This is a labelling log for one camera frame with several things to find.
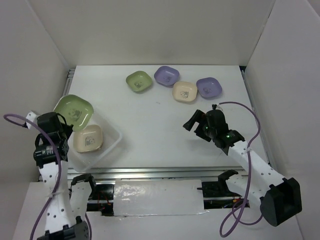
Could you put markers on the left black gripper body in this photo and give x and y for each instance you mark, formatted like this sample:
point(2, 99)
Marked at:
point(66, 130)

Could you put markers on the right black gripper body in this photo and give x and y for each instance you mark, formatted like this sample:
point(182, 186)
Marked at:
point(209, 132)

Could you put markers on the green plate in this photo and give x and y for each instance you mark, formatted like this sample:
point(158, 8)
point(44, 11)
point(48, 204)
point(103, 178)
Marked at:
point(139, 81)
point(76, 111)

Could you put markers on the cream plate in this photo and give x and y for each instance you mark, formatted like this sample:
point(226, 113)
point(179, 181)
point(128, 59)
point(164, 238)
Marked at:
point(184, 91)
point(89, 139)

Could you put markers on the white plastic bin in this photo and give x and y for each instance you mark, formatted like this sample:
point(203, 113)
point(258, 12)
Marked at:
point(82, 162)

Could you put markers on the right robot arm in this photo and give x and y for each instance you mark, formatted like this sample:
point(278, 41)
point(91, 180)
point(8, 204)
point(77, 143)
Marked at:
point(277, 197)

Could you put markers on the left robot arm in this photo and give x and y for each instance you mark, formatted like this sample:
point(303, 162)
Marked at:
point(66, 204)

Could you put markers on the purple plate right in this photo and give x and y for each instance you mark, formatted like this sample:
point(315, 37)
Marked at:
point(209, 87)

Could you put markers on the purple plate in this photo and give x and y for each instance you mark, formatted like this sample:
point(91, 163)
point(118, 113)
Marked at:
point(209, 87)
point(166, 76)

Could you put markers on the purple plate back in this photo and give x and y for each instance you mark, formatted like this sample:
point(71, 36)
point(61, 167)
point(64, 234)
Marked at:
point(166, 76)

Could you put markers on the white cover panel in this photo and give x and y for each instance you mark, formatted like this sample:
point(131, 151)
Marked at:
point(158, 198)

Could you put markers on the aluminium rail frame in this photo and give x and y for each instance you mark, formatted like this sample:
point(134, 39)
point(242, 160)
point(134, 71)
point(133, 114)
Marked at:
point(154, 143)

